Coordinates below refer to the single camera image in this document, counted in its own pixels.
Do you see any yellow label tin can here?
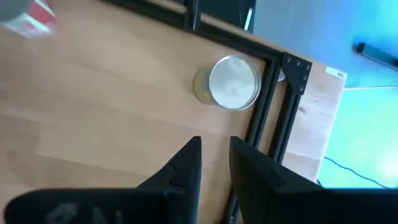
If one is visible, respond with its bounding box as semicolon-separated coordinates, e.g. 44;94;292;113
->
192;55;262;111

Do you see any white table sticker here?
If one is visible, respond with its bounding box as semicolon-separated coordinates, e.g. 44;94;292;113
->
325;66;347;80

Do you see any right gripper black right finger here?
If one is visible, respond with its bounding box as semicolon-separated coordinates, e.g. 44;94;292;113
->
229;136;324;224

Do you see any black metal table leg frame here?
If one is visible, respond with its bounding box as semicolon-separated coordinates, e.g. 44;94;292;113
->
353;42;398;71

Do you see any red tomato label tin can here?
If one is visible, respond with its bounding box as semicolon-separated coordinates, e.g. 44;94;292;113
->
0;0;57;40

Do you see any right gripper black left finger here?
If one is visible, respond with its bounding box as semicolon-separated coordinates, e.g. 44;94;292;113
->
136;136;203;224

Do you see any thin black floor cable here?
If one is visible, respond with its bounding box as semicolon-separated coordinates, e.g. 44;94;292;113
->
323;156;389;189

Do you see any black aluminium table frame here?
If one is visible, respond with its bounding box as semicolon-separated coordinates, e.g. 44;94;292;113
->
102;0;313;224

